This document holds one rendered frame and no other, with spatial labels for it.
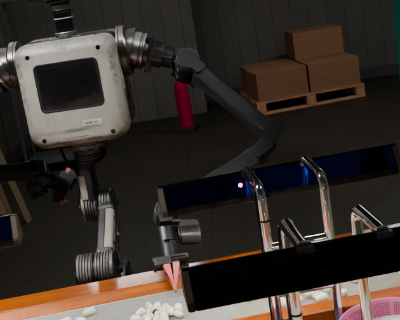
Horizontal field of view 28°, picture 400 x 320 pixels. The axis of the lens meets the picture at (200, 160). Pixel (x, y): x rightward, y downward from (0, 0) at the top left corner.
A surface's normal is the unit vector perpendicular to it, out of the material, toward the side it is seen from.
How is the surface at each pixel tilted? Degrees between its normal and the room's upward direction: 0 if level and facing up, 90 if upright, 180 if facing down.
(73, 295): 0
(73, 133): 90
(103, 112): 90
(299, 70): 90
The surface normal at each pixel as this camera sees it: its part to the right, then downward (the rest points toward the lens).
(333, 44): 0.13, 0.23
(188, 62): 0.11, -0.43
